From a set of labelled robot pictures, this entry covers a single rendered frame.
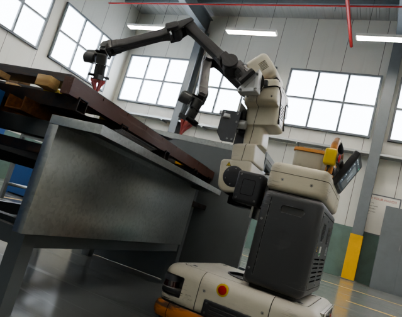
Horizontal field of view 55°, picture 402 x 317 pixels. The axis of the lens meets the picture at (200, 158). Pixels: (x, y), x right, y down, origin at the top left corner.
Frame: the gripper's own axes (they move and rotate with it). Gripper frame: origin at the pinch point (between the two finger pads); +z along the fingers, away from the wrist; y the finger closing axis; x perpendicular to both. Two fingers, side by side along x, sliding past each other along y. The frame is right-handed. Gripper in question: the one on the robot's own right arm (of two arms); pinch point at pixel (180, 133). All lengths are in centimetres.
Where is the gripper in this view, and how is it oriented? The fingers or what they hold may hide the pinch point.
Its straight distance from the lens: 204.1
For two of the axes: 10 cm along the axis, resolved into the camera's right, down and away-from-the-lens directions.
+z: -4.8, 8.8, -0.3
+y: 8.1, 4.2, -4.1
